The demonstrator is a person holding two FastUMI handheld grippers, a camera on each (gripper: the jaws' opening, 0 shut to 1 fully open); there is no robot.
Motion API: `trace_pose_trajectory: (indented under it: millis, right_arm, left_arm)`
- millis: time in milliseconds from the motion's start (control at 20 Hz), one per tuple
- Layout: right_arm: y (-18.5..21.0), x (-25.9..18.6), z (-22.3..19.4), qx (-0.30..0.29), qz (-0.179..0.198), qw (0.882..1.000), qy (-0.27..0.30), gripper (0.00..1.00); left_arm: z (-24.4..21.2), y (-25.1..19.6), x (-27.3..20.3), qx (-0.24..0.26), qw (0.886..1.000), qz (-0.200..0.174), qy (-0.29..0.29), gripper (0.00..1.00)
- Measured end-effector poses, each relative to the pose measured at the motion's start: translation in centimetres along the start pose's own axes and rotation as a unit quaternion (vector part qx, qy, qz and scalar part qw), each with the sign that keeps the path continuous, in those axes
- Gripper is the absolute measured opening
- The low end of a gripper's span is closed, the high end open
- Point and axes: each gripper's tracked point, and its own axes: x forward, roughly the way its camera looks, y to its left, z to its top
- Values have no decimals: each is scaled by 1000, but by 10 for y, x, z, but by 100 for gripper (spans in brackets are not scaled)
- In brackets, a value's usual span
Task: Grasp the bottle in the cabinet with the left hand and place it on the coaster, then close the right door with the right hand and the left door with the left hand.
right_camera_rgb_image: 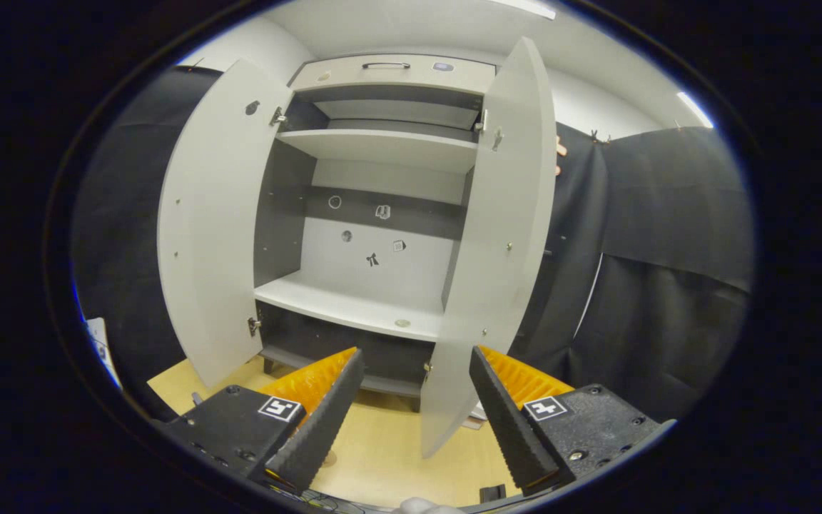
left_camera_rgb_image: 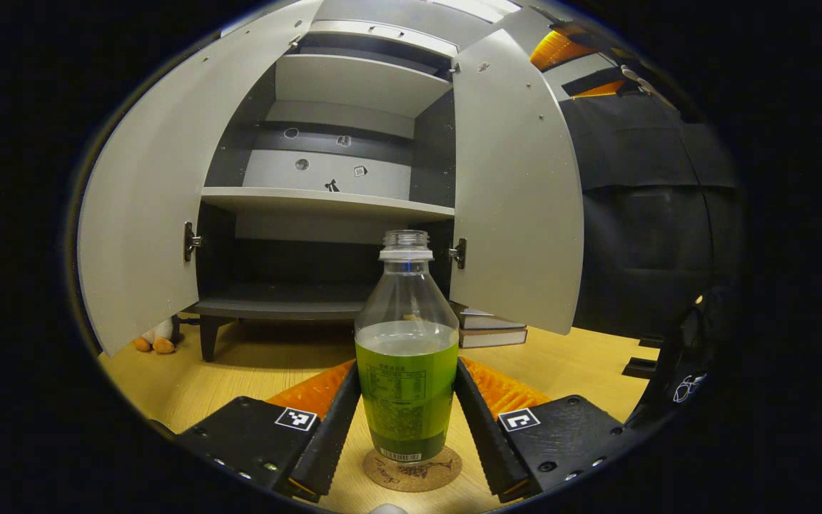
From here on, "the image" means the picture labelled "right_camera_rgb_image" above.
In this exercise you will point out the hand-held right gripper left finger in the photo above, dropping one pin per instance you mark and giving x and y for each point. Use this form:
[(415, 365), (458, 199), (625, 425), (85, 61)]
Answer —
[(325, 428)]

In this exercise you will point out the white cabinet shelf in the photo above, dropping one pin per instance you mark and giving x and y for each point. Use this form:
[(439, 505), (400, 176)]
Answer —
[(382, 146), (325, 300)]

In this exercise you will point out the white cabinet door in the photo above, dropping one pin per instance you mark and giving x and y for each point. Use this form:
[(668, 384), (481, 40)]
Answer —
[(504, 214), (211, 235)]

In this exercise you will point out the white and grey cabinet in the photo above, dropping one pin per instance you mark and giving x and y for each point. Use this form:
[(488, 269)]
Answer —
[(340, 275)]

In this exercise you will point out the stack of books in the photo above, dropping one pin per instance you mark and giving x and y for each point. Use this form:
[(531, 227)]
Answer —
[(477, 415)]

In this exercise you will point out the ceiling light panel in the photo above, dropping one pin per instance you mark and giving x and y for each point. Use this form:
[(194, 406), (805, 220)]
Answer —
[(695, 108), (525, 7)]

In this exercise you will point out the white cabinet drawer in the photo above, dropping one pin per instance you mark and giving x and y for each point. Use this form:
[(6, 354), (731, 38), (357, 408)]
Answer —
[(397, 78)]

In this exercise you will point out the small black box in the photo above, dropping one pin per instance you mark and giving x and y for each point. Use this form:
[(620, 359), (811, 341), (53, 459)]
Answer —
[(491, 492)]

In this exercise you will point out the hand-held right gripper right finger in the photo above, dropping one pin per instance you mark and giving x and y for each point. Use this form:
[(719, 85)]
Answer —
[(507, 428)]

